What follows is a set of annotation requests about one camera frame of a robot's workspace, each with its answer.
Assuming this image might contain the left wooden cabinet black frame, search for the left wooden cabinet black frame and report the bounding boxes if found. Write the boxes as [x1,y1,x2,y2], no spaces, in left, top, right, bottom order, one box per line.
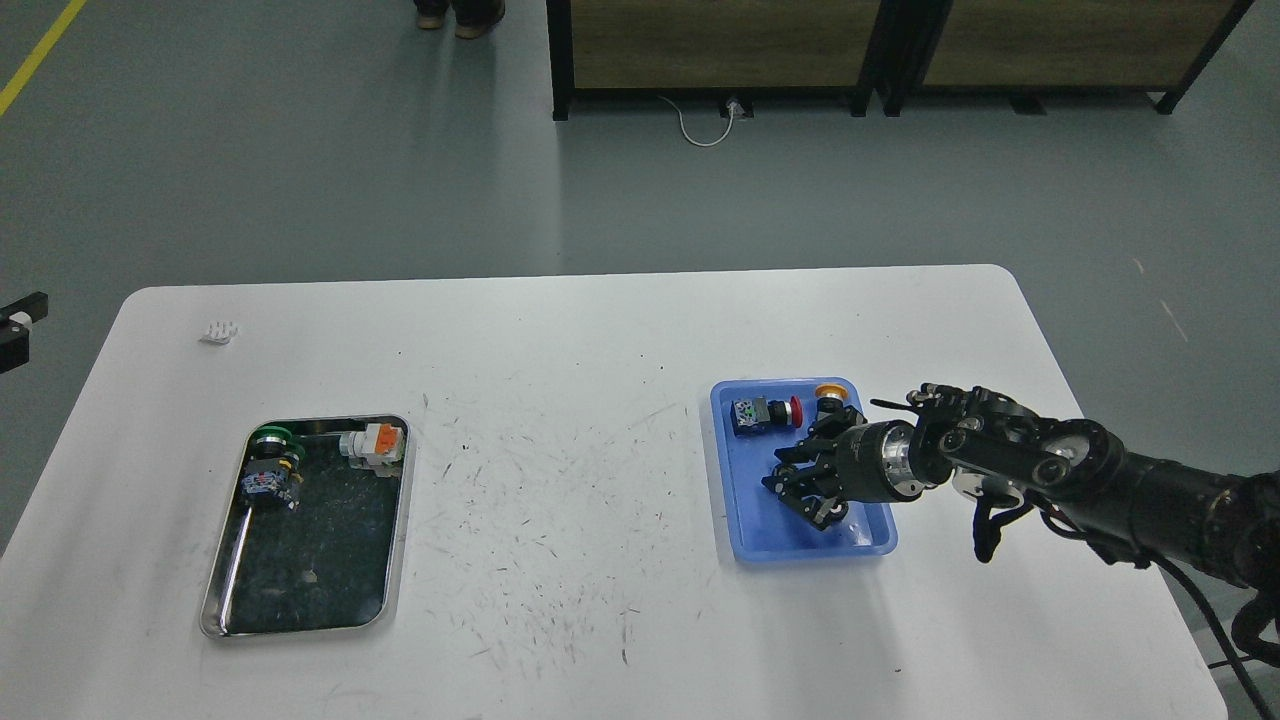
[547,1,902,120]

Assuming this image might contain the right wooden cabinet black frame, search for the right wooden cabinet black frame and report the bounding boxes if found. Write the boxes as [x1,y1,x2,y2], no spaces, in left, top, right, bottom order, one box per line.
[878,1,1251,117]

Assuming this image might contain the small white plastic clip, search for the small white plastic clip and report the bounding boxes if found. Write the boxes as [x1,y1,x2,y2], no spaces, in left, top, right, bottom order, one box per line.
[198,322,241,347]

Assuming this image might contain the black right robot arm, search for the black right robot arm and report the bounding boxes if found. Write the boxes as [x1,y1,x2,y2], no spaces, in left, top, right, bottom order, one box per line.
[762,383,1279,719]

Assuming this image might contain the red push button switch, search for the red push button switch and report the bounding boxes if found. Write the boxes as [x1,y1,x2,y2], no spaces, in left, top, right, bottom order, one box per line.
[730,396,804,437]

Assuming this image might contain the silver metal tray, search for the silver metal tray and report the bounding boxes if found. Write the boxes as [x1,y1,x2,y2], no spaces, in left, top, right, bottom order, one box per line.
[198,414,413,641]

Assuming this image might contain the wooden cabinet black frame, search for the wooden cabinet black frame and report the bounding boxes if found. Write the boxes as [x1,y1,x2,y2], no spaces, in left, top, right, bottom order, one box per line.
[878,1,1251,117]
[547,1,902,120]

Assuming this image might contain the orange white switch block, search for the orange white switch block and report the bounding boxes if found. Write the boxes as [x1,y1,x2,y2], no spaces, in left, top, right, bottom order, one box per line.
[338,423,406,477]

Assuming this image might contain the yellow push button switch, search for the yellow push button switch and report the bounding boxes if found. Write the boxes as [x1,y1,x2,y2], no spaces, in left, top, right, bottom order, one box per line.
[814,383,850,425]

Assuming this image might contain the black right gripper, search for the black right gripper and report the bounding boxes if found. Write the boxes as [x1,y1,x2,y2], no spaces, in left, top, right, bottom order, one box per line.
[762,404,925,530]

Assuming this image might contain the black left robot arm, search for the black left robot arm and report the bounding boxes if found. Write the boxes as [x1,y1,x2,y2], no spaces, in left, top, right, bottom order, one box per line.
[0,291,50,374]

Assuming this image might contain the blue plastic tray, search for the blue plastic tray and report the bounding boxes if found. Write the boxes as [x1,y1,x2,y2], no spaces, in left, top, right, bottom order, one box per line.
[709,375,899,562]

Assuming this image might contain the white power cable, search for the white power cable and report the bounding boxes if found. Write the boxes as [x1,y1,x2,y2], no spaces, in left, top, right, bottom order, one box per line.
[657,94,742,149]

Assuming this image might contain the green push button switch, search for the green push button switch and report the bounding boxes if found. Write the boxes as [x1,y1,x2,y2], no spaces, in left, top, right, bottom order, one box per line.
[237,424,306,510]

